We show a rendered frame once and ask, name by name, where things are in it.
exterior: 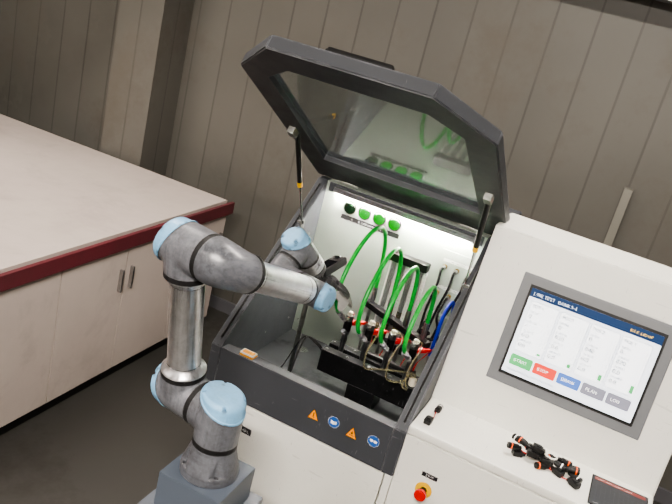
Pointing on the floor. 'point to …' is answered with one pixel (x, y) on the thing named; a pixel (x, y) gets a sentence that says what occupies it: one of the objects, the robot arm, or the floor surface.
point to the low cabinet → (80, 265)
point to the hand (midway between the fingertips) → (340, 301)
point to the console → (657, 448)
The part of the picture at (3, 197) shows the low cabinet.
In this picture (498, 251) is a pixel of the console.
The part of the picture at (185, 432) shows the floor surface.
